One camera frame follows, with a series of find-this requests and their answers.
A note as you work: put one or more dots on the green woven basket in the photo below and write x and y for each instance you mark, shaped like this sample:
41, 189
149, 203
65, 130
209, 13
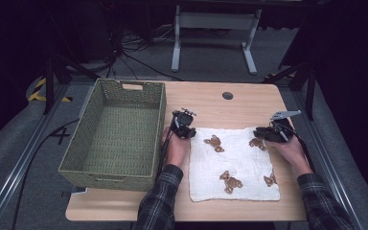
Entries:
118, 140

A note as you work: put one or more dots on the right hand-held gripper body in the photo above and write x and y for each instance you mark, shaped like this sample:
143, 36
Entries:
279, 132

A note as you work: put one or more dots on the person's left hand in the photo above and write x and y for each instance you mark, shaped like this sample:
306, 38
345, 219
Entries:
175, 150

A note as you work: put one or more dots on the person's right hand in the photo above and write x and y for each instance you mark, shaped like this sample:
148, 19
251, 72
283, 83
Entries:
292, 153

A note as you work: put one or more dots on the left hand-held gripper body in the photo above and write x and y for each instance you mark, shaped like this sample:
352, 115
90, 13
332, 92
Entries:
182, 123

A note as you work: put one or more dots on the yellow black hazard tape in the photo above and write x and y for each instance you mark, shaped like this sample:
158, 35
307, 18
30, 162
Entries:
36, 94

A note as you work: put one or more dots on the black tripod stand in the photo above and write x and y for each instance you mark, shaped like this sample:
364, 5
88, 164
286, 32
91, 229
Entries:
49, 86
310, 92

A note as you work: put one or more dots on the grey metal desk frame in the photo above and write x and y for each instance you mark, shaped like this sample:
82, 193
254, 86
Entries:
215, 20

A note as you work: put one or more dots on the white bear-print cloth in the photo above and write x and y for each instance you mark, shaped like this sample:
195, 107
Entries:
236, 166

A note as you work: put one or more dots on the grey round table grommet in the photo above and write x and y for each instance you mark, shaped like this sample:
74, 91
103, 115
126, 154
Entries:
227, 95

